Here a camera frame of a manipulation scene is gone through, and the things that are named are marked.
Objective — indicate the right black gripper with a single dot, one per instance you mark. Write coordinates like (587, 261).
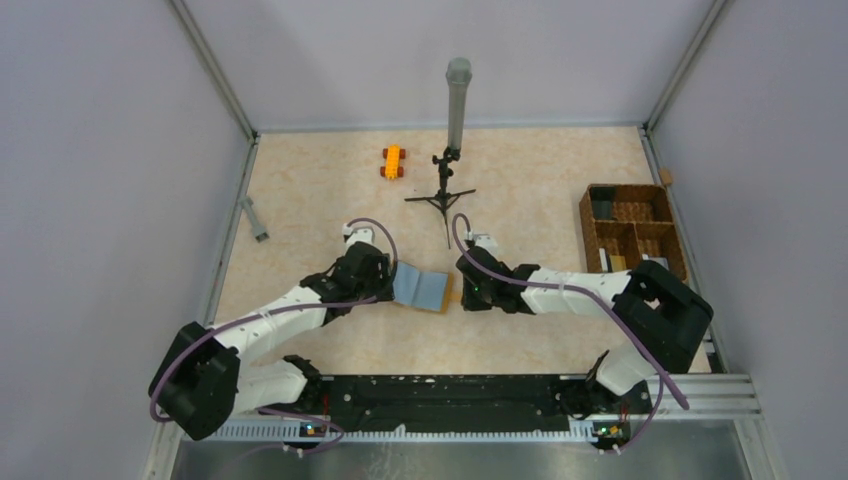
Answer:
(472, 303)

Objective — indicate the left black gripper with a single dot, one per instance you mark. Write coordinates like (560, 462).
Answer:
(383, 286)

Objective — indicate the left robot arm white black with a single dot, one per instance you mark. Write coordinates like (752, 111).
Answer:
(209, 374)

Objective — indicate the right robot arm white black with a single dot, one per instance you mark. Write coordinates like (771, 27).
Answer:
(663, 319)

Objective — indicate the gold card stack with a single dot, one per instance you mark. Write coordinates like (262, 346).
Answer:
(612, 262)

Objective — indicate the black card stack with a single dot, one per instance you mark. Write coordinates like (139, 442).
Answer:
(601, 202)

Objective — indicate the silver card stack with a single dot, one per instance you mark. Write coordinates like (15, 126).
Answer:
(662, 261)

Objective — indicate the orange toy block car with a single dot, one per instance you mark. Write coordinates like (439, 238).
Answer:
(392, 168)

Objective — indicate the woven wicker divided basket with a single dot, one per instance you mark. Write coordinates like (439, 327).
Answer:
(644, 224)

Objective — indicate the small wooden block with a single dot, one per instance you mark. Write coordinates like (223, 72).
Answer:
(665, 176)

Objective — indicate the grey microphone on tripod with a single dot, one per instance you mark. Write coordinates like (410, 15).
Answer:
(458, 77)

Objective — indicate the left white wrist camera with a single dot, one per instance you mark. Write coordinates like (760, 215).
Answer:
(353, 235)

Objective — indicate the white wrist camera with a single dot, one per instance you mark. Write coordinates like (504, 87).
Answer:
(353, 235)
(482, 240)

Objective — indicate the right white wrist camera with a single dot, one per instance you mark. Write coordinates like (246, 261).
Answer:
(482, 240)

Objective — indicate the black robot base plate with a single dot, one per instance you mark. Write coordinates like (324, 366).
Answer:
(460, 403)

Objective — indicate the grey metal bracket tool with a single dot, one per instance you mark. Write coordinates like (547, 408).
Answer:
(258, 229)

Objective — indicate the white slotted cable duct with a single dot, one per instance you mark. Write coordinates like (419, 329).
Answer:
(293, 431)

